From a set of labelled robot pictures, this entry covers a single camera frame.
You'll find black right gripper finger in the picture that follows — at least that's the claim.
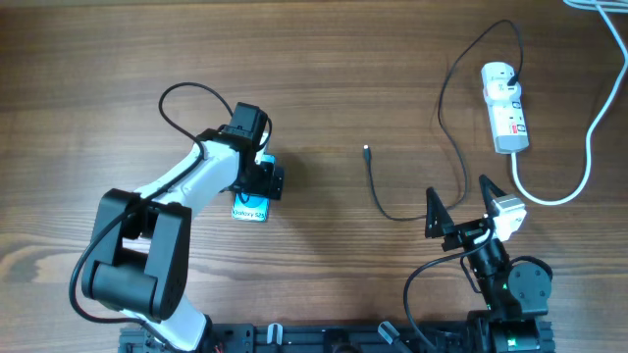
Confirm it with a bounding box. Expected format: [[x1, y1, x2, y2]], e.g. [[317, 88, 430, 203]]
[[479, 175, 506, 215], [425, 187, 454, 238]]

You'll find black USB charging cable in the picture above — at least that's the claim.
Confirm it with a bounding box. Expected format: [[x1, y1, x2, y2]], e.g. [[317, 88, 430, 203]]
[[363, 19, 525, 223]]

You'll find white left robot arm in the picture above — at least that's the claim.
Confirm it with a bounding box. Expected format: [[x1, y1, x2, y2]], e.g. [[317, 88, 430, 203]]
[[72, 103, 284, 352]]

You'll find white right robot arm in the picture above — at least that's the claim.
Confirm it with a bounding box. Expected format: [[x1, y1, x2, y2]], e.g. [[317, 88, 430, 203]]
[[425, 176, 555, 352]]

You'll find white power strip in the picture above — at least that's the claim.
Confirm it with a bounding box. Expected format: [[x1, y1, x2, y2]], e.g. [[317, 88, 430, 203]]
[[481, 62, 529, 155]]

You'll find white power strip cord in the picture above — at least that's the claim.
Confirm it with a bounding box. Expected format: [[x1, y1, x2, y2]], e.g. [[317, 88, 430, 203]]
[[509, 0, 628, 207]]

